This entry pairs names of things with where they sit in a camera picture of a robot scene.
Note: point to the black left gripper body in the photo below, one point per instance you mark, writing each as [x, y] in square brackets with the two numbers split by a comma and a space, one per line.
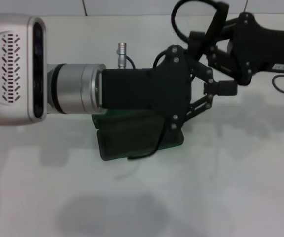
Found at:
[144, 89]

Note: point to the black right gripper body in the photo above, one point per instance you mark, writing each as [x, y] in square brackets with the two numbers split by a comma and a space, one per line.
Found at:
[255, 49]

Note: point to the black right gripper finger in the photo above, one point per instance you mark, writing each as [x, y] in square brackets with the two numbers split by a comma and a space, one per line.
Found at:
[227, 88]
[197, 39]
[221, 59]

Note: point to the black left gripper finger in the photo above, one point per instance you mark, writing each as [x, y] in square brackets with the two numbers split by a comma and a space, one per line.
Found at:
[201, 106]

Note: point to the black glasses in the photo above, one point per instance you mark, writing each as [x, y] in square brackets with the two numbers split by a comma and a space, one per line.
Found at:
[214, 27]

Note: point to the green glasses case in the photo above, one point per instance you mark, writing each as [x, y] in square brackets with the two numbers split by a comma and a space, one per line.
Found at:
[127, 138]

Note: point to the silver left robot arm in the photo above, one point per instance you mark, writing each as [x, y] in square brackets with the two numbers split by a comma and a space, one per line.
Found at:
[78, 89]

